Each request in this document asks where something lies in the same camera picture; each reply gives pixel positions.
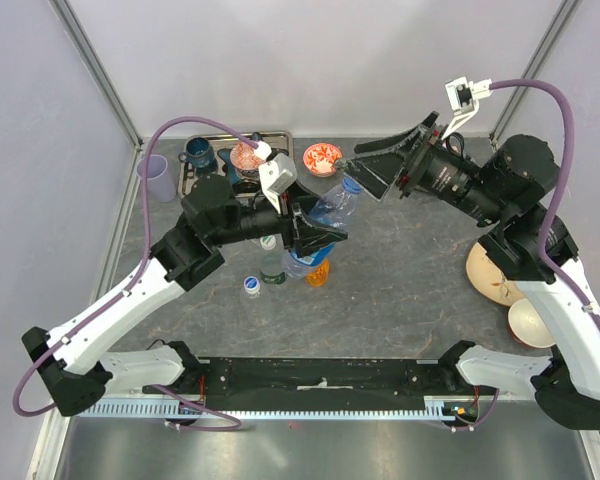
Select lilac plastic cup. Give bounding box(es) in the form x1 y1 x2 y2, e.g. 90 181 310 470
136 154 177 203

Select beige bird plate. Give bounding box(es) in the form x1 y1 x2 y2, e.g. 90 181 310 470
465 243 524 307

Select orange floral bowl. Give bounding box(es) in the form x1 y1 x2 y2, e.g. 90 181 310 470
303 142 342 177

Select white bowl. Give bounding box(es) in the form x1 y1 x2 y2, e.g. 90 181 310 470
508 298 555 349

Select green label clear bottle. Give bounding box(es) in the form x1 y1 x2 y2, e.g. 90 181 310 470
259 235 286 285

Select blue label water bottle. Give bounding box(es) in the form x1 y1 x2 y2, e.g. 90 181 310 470
282 183 363 279

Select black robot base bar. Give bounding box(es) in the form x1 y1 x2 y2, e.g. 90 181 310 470
171 357 474 412

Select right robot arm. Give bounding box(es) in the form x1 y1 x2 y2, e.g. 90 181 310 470
335 115 600 431

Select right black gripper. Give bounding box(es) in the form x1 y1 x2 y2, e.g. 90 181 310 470
336 110 509 226

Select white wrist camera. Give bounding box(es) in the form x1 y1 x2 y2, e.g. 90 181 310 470
258 153 297 214
441 77 492 141

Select red patterned bowl on star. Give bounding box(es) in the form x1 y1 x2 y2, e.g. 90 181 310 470
230 142 264 179

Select blue bottle cap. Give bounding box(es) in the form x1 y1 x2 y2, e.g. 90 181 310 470
341 177 363 195

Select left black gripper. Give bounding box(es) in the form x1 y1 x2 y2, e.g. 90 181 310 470
211 180 349 258

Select white slotted cable duct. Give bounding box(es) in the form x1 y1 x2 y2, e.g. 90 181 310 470
78 396 455 422

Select blue star-shaped dish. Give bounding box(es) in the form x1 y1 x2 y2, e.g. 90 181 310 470
217 147 260 195

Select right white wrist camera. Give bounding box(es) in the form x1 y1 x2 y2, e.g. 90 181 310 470
441 77 492 141

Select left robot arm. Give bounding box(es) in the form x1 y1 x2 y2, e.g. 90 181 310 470
22 174 347 417

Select dark blue mug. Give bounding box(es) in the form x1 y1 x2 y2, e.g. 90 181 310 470
178 137 218 175

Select clear bottle blue-white cap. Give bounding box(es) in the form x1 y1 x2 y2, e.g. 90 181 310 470
240 276 271 311

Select orange juice bottle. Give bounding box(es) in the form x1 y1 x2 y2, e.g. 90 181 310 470
305 258 330 287

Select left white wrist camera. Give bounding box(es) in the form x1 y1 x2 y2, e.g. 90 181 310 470
258 153 297 214

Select metal tray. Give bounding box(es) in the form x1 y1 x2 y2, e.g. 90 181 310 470
178 129 297 201

